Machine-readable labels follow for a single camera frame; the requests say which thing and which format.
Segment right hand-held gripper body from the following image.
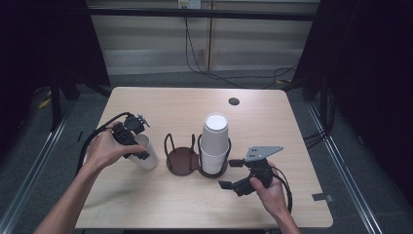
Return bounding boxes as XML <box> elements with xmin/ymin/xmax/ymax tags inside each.
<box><xmin>231</xmin><ymin>145</ymin><xmax>284</xmax><ymax>198</ymax></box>

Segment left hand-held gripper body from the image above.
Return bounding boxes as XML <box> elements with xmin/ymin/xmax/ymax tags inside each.
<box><xmin>111</xmin><ymin>111</ymin><xmax>151</xmax><ymax>147</ymax></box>

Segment single white paper cup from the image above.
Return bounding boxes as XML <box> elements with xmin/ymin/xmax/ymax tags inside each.
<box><xmin>128</xmin><ymin>133</ymin><xmax>160</xmax><ymax>171</ymax></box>

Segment stack of white paper cups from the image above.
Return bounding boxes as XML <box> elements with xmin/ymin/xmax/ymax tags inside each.
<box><xmin>199</xmin><ymin>112</ymin><xmax>230</xmax><ymax>176</ymax></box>

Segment brown cup holder rack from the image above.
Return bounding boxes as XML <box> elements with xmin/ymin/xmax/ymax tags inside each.
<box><xmin>163</xmin><ymin>132</ymin><xmax>233</xmax><ymax>179</ymax></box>

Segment person's left hand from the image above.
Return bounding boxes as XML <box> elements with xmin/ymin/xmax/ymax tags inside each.
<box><xmin>85</xmin><ymin>120</ymin><xmax>146</xmax><ymax>173</ymax></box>

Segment person's right hand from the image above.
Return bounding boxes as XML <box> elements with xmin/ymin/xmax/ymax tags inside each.
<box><xmin>248</xmin><ymin>162</ymin><xmax>290</xmax><ymax>218</ymax></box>

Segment grey tape piece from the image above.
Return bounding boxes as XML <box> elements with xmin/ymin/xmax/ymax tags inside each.
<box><xmin>311</xmin><ymin>192</ymin><xmax>334</xmax><ymax>203</ymax></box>

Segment black metal stand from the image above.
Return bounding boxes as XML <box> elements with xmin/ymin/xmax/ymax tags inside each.
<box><xmin>48</xmin><ymin>74</ymin><xmax>82</xmax><ymax>133</ymax></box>
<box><xmin>301</xmin><ymin>74</ymin><xmax>332</xmax><ymax>131</ymax></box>

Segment black curtain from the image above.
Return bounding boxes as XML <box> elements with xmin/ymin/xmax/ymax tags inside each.
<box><xmin>291</xmin><ymin>0</ymin><xmax>413</xmax><ymax>196</ymax></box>
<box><xmin>0</xmin><ymin>0</ymin><xmax>111</xmax><ymax>164</ymax></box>

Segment black horizontal bar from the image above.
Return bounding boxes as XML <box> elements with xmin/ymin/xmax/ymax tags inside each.
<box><xmin>87</xmin><ymin>8</ymin><xmax>319</xmax><ymax>22</ymax></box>

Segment left hand-held gripper black cable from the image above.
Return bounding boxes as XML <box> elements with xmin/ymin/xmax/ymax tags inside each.
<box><xmin>75</xmin><ymin>111</ymin><xmax>132</xmax><ymax>178</ymax></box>

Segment hand-held gripper black cable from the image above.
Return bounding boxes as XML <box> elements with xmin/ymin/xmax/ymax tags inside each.
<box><xmin>75</xmin><ymin>111</ymin><xmax>132</xmax><ymax>178</ymax></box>
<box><xmin>272</xmin><ymin>166</ymin><xmax>294</xmax><ymax>214</ymax></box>

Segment right hand-held gripper black cable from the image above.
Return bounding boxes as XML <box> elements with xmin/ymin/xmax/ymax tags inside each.
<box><xmin>272</xmin><ymin>166</ymin><xmax>294</xmax><ymax>214</ymax></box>

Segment bundle of black floor cables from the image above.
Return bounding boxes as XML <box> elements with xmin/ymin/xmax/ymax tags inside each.
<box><xmin>303</xmin><ymin>130</ymin><xmax>329</xmax><ymax>150</ymax></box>

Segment metal floor rail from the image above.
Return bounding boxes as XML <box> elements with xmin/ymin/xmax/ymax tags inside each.
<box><xmin>0</xmin><ymin>106</ymin><xmax>77</xmax><ymax>234</ymax></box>
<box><xmin>306</xmin><ymin>100</ymin><xmax>384</xmax><ymax>234</ymax></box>

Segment black cable on floor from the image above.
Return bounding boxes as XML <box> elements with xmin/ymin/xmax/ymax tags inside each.
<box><xmin>183</xmin><ymin>16</ymin><xmax>300</xmax><ymax>91</ymax></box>

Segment white wall outlet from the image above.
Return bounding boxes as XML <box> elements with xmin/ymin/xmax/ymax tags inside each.
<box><xmin>177</xmin><ymin>0</ymin><xmax>203</xmax><ymax>10</ymax></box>

